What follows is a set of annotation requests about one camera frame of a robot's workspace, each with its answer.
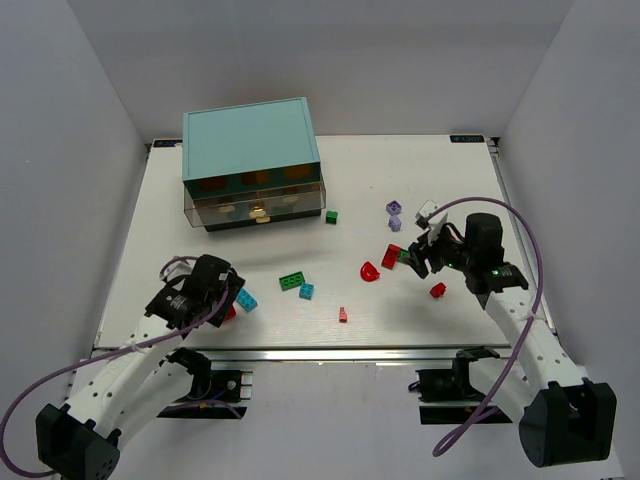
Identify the teal drawer cabinet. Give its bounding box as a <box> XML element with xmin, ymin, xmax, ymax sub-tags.
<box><xmin>181</xmin><ymin>96</ymin><xmax>327</xmax><ymax>233</ymax></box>

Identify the green long lego brick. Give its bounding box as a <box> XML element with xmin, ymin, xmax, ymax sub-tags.
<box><xmin>278</xmin><ymin>271</ymin><xmax>305</xmax><ymax>291</ymax></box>

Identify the small red lego brick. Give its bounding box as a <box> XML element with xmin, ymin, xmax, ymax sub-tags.
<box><xmin>429</xmin><ymin>282</ymin><xmax>447</xmax><ymax>299</ymax></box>

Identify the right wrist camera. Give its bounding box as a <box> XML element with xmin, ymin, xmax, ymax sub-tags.
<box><xmin>415</xmin><ymin>200</ymin><xmax>448</xmax><ymax>246</ymax></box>

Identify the long cyan lego brick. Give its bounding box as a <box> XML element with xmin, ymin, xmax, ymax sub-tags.
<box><xmin>236</xmin><ymin>288</ymin><xmax>258</xmax><ymax>313</ymax></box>

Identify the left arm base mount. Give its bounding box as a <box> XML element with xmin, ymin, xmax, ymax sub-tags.
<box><xmin>158</xmin><ymin>348</ymin><xmax>253</xmax><ymax>420</ymax></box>

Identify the purple lego brick lower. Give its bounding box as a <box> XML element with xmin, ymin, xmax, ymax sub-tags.
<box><xmin>388</xmin><ymin>215</ymin><xmax>402</xmax><ymax>232</ymax></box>

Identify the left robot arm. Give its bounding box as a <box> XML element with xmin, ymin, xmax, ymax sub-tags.
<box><xmin>36</xmin><ymin>255</ymin><xmax>245</xmax><ymax>479</ymax></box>

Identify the small cyan lego brick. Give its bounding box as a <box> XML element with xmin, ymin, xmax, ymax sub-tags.
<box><xmin>299</xmin><ymin>283</ymin><xmax>315</xmax><ymax>300</ymax></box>

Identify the purple lego brick upper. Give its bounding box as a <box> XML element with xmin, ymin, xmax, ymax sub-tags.
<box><xmin>385</xmin><ymin>200</ymin><xmax>402</xmax><ymax>215</ymax></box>

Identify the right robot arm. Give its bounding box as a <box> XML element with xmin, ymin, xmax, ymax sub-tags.
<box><xmin>407</xmin><ymin>213</ymin><xmax>617</xmax><ymax>468</ymax></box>

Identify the small green lego cube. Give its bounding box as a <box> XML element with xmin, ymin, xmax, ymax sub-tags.
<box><xmin>325</xmin><ymin>211</ymin><xmax>338</xmax><ymax>225</ymax></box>

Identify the red long lego brick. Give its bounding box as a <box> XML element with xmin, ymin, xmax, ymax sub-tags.
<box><xmin>381</xmin><ymin>244</ymin><xmax>401</xmax><ymax>270</ymax></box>

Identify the purple lego brick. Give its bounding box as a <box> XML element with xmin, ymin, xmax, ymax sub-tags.
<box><xmin>388</xmin><ymin>215</ymin><xmax>402</xmax><ymax>232</ymax></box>
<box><xmin>385</xmin><ymin>200</ymin><xmax>402</xmax><ymax>215</ymax></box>

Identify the red arch lego piece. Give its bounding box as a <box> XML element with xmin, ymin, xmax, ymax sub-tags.
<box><xmin>360</xmin><ymin>261</ymin><xmax>380</xmax><ymax>282</ymax></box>

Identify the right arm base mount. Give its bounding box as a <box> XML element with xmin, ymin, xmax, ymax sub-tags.
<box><xmin>407</xmin><ymin>347</ymin><xmax>500</xmax><ymax>426</ymax></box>

